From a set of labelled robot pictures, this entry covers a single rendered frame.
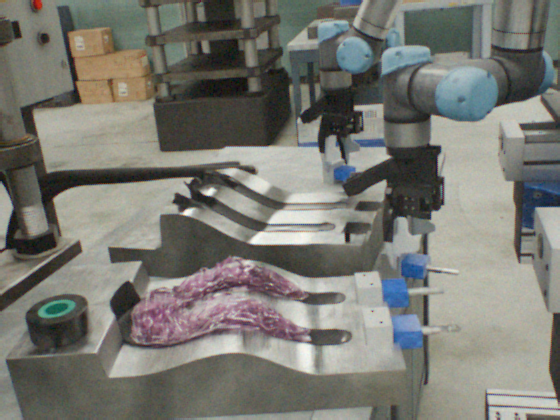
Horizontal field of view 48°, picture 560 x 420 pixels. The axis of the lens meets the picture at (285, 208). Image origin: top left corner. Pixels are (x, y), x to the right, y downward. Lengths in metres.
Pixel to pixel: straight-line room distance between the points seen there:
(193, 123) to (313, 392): 4.39
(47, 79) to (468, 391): 1.57
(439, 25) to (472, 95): 6.56
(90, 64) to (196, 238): 6.76
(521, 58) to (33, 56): 1.15
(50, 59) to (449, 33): 6.11
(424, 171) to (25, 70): 1.02
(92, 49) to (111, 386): 7.04
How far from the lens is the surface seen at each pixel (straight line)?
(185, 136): 5.17
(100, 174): 1.54
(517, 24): 0.99
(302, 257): 1.10
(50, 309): 0.90
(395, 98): 1.00
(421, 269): 1.10
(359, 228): 1.16
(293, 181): 1.68
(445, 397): 2.18
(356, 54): 1.36
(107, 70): 7.77
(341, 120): 1.54
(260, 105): 4.96
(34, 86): 1.69
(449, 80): 0.92
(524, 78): 1.01
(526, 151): 1.29
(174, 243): 1.19
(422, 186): 1.04
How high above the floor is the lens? 1.34
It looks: 21 degrees down
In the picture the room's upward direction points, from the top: 5 degrees counter-clockwise
